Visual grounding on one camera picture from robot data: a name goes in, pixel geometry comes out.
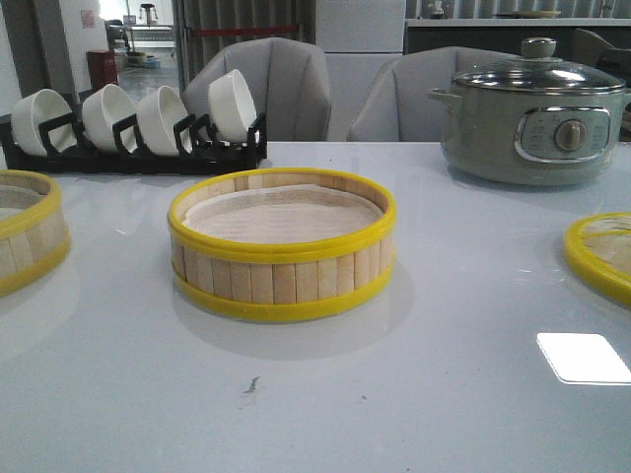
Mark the bamboo steamer drawer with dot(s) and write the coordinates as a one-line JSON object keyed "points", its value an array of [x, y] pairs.
{"points": [[35, 237], [289, 281]]}

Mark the yellow rimmed bamboo steamer lid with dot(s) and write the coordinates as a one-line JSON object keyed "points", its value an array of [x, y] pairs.
{"points": [[597, 250]]}

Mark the white steamer liner paper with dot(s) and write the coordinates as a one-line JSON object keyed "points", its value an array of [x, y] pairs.
{"points": [[285, 214]]}

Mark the black bowl rack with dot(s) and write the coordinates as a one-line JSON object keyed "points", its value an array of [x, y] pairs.
{"points": [[199, 151]]}

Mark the right grey upholstered chair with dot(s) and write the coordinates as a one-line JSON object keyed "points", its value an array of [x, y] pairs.
{"points": [[397, 106]]}

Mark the grey upholstered chair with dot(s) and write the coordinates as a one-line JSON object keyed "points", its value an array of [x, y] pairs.
{"points": [[288, 81], [397, 106]]}

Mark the white bowl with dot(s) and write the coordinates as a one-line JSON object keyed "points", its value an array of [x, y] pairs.
{"points": [[157, 115], [231, 106], [29, 113], [101, 110]]}

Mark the left grey upholstered chair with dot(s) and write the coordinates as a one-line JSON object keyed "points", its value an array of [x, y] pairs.
{"points": [[288, 81]]}

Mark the white cabinet in background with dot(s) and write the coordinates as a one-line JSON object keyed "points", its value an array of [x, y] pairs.
{"points": [[358, 38]]}

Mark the grey-green electric cooking pot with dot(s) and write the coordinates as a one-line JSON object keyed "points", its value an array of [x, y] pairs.
{"points": [[527, 138]]}

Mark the red bin in background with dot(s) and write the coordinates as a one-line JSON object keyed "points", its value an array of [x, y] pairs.
{"points": [[102, 68]]}

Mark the glass pot lid with knob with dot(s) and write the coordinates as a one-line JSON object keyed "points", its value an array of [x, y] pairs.
{"points": [[537, 70]]}

